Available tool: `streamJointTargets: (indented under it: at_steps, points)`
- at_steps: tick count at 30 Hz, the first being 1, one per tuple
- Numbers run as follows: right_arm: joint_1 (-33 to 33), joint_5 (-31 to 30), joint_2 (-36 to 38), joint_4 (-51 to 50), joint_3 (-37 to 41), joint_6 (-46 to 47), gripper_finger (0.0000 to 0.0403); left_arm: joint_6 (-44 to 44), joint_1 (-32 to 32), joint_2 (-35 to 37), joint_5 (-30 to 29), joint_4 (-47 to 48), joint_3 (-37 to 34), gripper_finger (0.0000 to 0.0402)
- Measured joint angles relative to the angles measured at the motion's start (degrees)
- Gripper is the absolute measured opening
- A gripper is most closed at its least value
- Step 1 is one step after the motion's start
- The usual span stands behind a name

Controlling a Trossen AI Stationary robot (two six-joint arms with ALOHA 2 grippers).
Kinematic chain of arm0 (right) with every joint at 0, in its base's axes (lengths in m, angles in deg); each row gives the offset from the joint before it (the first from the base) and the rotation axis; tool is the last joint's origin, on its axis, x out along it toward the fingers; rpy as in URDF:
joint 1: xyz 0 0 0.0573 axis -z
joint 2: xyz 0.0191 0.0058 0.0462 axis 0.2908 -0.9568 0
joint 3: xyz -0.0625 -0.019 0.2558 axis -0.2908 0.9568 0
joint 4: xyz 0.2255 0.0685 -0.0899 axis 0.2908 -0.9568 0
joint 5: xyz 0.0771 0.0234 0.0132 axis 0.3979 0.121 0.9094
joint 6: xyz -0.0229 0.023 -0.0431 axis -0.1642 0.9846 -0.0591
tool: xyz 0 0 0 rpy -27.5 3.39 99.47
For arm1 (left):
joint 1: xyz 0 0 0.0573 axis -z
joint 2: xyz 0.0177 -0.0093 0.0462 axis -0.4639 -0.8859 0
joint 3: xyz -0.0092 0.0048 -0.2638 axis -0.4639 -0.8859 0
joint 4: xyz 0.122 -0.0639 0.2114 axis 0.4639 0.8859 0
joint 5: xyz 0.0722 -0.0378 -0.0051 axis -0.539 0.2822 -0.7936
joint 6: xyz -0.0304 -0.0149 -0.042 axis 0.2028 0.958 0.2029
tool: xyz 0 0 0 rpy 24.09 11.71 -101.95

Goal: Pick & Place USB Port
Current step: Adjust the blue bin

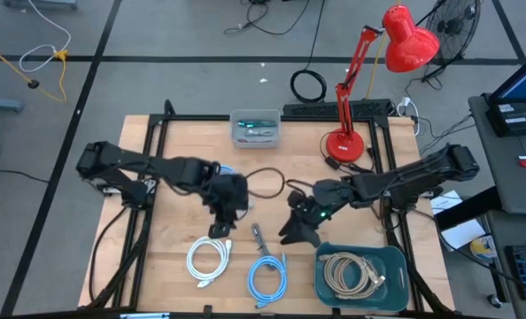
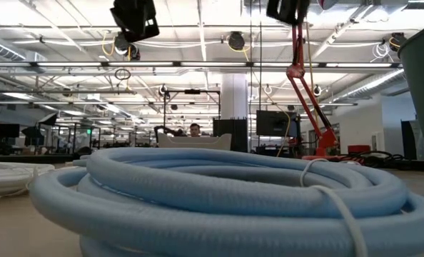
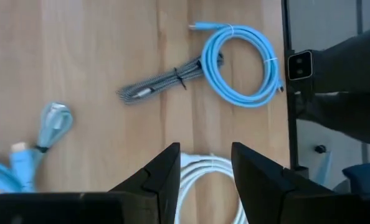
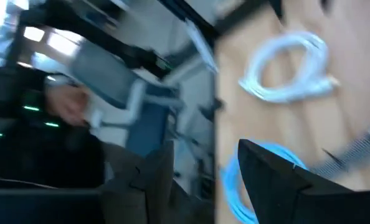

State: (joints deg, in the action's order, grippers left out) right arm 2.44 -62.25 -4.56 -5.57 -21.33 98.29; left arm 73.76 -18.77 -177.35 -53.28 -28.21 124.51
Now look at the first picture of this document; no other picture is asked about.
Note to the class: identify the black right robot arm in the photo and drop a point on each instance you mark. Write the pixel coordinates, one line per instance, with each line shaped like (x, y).
(422, 170)

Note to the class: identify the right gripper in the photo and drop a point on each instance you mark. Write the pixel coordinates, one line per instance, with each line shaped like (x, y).
(325, 199)

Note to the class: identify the white plastic bin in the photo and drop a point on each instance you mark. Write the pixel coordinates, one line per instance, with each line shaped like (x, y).
(233, 128)

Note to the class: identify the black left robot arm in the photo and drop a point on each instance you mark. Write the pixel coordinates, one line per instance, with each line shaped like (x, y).
(165, 166)

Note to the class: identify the black floor puck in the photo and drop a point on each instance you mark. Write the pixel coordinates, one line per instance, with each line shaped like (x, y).
(33, 83)

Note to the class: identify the black mini computer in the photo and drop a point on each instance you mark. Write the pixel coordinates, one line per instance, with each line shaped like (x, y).
(511, 119)

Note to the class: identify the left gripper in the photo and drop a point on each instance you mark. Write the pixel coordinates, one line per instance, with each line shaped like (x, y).
(227, 195)

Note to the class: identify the black aluminium table frame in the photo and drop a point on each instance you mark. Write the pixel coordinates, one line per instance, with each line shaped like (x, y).
(139, 266)

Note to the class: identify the white paper sheet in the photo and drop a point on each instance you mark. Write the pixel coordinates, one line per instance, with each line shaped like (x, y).
(466, 232)

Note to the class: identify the black caster wheel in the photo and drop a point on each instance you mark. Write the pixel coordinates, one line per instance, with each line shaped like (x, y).
(495, 301)

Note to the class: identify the black floor fan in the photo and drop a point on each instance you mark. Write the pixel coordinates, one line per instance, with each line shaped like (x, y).
(455, 24)

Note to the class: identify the teal plastic bin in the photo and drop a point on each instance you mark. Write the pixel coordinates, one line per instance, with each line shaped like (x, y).
(391, 261)

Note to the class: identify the grey office desk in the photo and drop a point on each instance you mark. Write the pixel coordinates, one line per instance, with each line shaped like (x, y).
(511, 190)

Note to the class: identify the round blue yellow disc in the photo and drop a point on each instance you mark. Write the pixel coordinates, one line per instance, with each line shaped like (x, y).
(483, 249)

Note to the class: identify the red desk lamp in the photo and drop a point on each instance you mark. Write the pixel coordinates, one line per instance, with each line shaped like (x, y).
(345, 148)

